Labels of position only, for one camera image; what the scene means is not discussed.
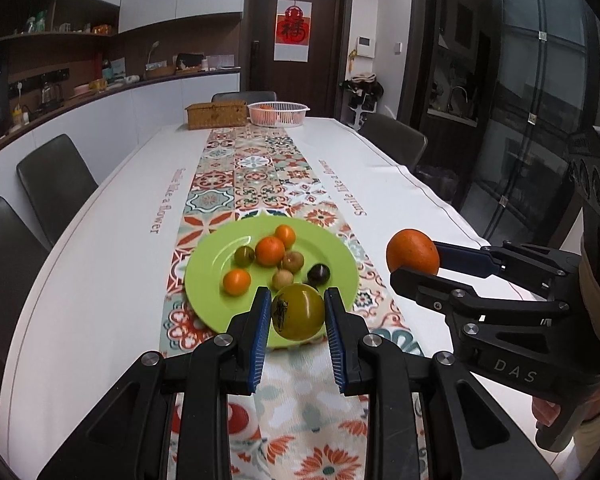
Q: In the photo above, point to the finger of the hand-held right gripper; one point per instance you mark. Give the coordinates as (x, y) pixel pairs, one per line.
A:
(420, 287)
(462, 260)

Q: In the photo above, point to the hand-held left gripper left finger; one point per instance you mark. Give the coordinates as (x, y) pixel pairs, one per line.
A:
(259, 345)

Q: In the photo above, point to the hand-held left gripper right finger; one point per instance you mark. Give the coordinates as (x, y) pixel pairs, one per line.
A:
(336, 350)

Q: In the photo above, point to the large round orange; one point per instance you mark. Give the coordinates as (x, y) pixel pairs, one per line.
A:
(412, 251)
(270, 251)

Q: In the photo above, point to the green tomato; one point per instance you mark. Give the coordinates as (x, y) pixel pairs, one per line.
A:
(300, 312)

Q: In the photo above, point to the green plate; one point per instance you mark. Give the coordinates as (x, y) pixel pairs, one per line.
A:
(210, 300)

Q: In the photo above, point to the small mandarin orange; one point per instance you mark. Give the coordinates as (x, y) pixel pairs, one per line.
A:
(236, 282)

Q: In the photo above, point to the dark purple plum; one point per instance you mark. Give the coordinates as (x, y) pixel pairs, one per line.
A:
(318, 274)

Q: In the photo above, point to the large beige round fruit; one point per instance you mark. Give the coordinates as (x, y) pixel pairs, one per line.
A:
(292, 261)

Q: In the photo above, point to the yellow-green tomato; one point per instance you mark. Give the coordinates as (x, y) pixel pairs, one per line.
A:
(244, 256)

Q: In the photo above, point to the person's right hand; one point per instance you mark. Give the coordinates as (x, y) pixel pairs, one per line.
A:
(547, 412)

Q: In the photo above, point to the small beige round fruit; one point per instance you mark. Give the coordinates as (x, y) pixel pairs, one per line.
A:
(282, 278)

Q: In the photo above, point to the dark trash bag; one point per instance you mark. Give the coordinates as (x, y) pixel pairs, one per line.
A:
(436, 182)

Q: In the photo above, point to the tiny orange kumquat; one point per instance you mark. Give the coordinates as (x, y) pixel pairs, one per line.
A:
(285, 236)

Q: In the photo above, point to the grey dining chair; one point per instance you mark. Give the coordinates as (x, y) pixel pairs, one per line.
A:
(10, 270)
(395, 137)
(55, 185)
(242, 96)

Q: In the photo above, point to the floral patterned table runner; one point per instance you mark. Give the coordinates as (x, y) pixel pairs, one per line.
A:
(260, 180)

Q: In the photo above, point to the glass sliding door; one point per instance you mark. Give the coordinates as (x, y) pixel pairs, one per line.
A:
(535, 110)

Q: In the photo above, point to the rack with clothes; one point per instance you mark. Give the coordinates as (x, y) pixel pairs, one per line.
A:
(362, 95)

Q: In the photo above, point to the white plastic basket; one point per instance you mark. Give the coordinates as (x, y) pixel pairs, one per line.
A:
(278, 114)

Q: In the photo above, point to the wicker basket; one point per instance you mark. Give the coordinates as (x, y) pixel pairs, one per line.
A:
(215, 115)

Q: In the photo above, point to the white intercom panel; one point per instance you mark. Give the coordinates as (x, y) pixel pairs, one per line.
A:
(364, 46)

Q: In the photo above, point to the dark brown door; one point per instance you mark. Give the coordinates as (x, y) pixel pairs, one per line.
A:
(325, 60)

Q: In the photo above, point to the white curved sideboard counter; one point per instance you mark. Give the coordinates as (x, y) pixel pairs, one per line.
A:
(130, 110)

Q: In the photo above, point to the flat wicker tray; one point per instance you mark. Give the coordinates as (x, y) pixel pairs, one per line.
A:
(160, 71)

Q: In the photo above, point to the black bag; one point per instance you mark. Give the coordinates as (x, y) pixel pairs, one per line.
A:
(190, 61)

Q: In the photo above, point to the white desk lamp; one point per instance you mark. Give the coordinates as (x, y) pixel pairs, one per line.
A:
(153, 52)

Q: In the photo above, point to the teal box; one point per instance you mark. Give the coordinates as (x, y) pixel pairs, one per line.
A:
(114, 69)

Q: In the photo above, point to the glass kettle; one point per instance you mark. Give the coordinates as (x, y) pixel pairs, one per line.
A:
(51, 92)

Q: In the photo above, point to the red and white wall poster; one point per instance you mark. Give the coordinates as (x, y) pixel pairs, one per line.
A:
(293, 32)

